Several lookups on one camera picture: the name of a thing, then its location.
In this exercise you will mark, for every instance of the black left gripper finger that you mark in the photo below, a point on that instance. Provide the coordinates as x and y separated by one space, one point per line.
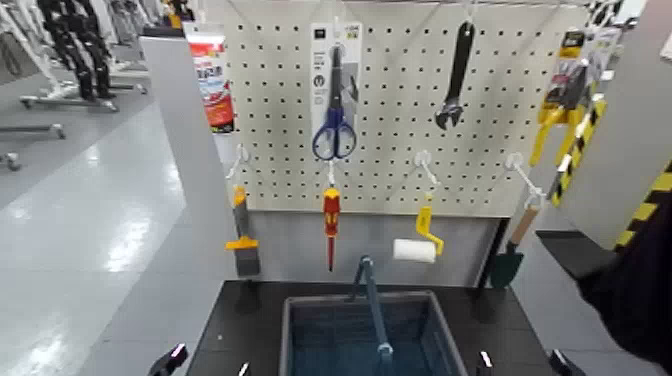
244 369
170 361

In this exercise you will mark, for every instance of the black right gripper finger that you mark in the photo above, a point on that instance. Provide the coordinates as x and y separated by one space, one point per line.
560 365
484 363

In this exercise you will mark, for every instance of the black adjustable wrench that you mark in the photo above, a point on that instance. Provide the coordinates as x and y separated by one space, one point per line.
460 63

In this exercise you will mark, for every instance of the blue grey plastic crate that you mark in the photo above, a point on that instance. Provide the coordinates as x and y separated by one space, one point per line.
341 341

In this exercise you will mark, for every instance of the yellow grey scraper brush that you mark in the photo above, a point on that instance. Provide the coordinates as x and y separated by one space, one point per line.
246 257

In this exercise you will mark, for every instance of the grey panel below pegboard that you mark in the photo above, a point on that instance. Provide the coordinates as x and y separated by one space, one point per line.
294 246

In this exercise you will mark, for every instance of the yellow black hazard tape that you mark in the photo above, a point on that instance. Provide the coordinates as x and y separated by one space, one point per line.
577 147
644 211

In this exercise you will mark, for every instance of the red yellow screwdriver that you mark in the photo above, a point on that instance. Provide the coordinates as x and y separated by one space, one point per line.
331 210

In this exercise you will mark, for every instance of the white perforated pegboard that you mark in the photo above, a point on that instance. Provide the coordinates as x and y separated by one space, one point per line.
420 173

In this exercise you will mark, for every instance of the grey partition panel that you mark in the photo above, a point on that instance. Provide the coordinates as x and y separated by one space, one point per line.
184 157

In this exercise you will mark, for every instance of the grey stand caster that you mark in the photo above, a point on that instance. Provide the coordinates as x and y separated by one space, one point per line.
11 160

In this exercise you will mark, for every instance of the grey wheeled stand base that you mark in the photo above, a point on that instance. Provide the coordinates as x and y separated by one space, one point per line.
68 101
36 129

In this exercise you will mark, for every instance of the grey side panel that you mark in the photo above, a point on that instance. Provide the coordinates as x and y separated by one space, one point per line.
635 105

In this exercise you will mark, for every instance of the yellow pliers in package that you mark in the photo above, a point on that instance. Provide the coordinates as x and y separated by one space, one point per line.
567 89

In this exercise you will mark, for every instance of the red white sealant tube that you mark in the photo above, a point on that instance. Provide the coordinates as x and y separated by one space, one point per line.
212 78

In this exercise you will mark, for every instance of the blue scissors on white card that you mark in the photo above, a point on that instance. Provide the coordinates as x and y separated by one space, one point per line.
336 78

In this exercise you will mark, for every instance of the white blister package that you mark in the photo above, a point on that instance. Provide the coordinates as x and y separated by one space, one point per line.
606 50

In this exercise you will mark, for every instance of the black humanoid robot on stand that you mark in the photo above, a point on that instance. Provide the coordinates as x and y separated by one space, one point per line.
78 42

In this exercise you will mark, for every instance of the white humanoid robot on stand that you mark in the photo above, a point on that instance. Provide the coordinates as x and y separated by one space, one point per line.
26 36

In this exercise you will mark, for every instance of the black frame post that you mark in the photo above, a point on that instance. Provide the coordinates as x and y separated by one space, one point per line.
496 246

